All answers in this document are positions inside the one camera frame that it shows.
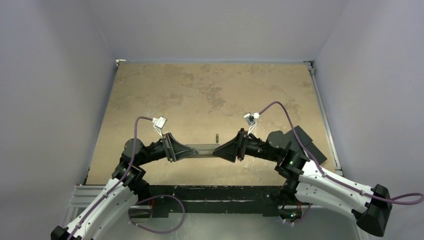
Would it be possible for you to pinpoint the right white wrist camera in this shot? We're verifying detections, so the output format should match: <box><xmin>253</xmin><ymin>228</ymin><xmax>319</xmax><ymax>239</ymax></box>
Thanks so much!
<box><xmin>243</xmin><ymin>112</ymin><xmax>260</xmax><ymax>135</ymax></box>

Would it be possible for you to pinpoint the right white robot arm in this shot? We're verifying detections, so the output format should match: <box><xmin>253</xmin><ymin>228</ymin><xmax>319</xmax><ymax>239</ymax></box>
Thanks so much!
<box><xmin>212</xmin><ymin>129</ymin><xmax>392</xmax><ymax>237</ymax></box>

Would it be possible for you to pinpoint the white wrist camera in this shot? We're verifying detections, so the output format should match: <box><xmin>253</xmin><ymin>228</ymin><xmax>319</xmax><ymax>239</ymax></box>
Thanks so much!
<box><xmin>243</xmin><ymin>112</ymin><xmax>260</xmax><ymax>135</ymax></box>
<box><xmin>152</xmin><ymin>116</ymin><xmax>167</xmax><ymax>138</ymax></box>

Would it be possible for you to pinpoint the white remote control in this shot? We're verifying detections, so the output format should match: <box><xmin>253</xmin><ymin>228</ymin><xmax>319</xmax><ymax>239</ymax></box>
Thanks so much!
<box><xmin>187</xmin><ymin>143</ymin><xmax>220</xmax><ymax>158</ymax></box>

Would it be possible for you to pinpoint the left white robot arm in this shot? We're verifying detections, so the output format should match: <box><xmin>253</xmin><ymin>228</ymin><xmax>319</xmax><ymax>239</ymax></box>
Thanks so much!
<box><xmin>50</xmin><ymin>133</ymin><xmax>198</xmax><ymax>240</ymax></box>

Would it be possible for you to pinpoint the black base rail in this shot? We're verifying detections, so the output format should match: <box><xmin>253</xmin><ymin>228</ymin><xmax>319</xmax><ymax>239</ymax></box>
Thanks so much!
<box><xmin>127</xmin><ymin>184</ymin><xmax>314</xmax><ymax>220</ymax></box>

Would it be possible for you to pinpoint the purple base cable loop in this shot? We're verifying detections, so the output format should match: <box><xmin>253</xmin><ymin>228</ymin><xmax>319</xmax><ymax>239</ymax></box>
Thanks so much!
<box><xmin>127</xmin><ymin>195</ymin><xmax>185</xmax><ymax>235</ymax></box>

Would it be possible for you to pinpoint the black flat plate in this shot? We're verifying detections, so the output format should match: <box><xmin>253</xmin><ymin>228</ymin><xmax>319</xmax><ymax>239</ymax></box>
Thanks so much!
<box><xmin>284</xmin><ymin>125</ymin><xmax>328</xmax><ymax>165</ymax></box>

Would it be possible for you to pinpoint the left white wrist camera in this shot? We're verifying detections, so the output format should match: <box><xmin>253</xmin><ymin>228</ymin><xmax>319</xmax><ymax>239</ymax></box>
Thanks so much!
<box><xmin>152</xmin><ymin>116</ymin><xmax>167</xmax><ymax>138</ymax></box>

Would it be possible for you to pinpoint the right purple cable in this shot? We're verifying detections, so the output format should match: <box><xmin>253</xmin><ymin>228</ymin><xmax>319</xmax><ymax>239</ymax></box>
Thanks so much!
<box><xmin>256</xmin><ymin>101</ymin><xmax>424</xmax><ymax>205</ymax></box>

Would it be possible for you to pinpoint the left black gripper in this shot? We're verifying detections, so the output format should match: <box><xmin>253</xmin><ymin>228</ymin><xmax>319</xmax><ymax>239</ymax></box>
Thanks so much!
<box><xmin>137</xmin><ymin>131</ymin><xmax>197</xmax><ymax>166</ymax></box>

